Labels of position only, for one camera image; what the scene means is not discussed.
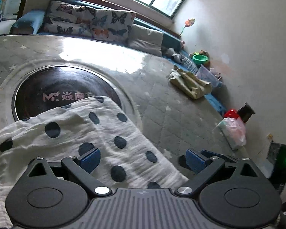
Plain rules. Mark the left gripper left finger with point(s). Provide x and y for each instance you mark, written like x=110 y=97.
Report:
x=78 y=170

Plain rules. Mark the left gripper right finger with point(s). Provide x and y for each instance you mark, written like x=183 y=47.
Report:
x=204 y=168

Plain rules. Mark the white polka dot garment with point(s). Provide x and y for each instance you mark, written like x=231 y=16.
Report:
x=128 y=158

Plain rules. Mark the plastic bag with items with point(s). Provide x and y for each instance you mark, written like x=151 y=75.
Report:
x=233 y=129

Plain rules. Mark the grey star quilted mat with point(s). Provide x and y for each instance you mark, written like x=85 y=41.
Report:
x=34 y=66

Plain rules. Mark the yellow folded cloth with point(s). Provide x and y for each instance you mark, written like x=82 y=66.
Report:
x=188 y=83

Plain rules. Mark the clear plastic box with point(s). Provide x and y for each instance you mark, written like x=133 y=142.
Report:
x=204 y=74

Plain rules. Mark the green toy bowl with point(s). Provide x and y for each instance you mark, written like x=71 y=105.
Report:
x=200 y=59

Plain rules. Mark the plush toy on sofa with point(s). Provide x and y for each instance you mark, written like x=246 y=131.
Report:
x=173 y=55

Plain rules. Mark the beige cushion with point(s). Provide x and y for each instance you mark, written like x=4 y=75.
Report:
x=146 y=40

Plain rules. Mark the butterfly pillow right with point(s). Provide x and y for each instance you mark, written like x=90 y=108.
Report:
x=112 y=25

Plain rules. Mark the butterfly pillow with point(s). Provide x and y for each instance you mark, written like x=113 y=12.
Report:
x=112 y=25
x=67 y=19

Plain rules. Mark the blue sofa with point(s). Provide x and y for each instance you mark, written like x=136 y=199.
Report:
x=32 y=23

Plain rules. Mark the butterfly pillow left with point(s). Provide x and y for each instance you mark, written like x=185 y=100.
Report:
x=67 y=19

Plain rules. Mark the flower wall decoration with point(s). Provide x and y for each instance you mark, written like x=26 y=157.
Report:
x=188 y=23

